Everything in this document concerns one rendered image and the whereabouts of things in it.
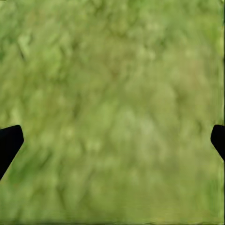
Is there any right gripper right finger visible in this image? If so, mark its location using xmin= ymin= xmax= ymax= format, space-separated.
xmin=210 ymin=124 xmax=225 ymax=161

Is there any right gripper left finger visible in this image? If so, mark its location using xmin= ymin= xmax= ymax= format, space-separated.
xmin=0 ymin=125 xmax=24 ymax=180

